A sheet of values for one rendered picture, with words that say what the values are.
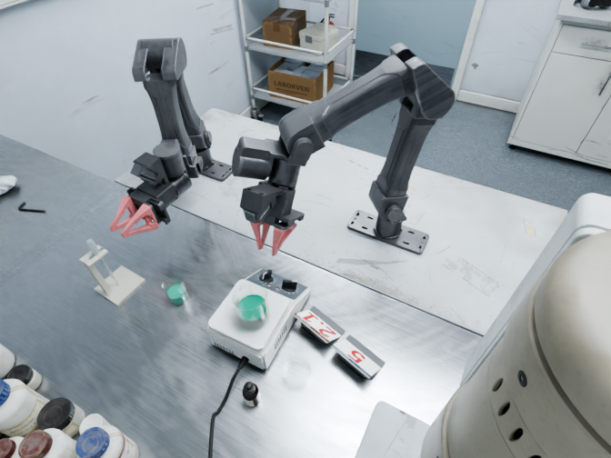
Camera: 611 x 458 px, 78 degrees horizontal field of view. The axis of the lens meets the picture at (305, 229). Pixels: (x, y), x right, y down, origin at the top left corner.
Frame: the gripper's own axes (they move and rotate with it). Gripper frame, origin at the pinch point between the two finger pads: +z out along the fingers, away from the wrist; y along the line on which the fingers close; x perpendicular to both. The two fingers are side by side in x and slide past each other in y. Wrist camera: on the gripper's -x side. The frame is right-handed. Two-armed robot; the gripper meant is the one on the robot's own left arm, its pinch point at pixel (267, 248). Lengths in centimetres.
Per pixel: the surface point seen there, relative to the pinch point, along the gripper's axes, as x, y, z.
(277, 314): -8.3, 9.0, 7.9
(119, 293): -11.5, -28.1, 19.3
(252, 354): -14.0, 8.2, 14.1
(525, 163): 236, 63, -20
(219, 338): -14.3, 1.0, 14.2
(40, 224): -6, -65, 17
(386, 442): -12.0, 35.1, 18.7
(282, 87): 197, -111, -29
